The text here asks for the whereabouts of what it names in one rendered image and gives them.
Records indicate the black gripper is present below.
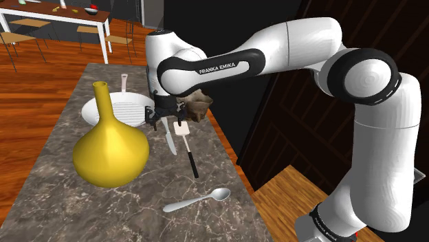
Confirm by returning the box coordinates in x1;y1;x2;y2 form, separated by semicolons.
144;94;187;132

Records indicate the silver table knife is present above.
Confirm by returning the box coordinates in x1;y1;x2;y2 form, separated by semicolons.
160;116;178;157

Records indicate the brown rock-shaped object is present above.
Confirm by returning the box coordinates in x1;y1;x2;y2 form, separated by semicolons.
183;88;215;122

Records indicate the white grill pan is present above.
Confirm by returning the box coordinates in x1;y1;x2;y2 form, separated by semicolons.
81;74;156;129

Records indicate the yellow long-necked vase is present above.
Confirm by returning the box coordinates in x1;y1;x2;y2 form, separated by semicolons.
72;80;151;188

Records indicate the wooden seat metal chair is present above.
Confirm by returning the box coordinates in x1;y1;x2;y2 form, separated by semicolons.
76;25;100;53
0;31;47;73
104;19;138;65
8;18;61;46

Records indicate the silver spoon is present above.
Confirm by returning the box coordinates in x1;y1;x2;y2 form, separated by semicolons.
162;187;232;214

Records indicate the white dining table wooden top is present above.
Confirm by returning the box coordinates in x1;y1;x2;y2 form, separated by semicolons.
0;0;113;65

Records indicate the white spatula with black handle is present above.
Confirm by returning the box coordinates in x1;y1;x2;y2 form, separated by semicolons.
173;120;200;179

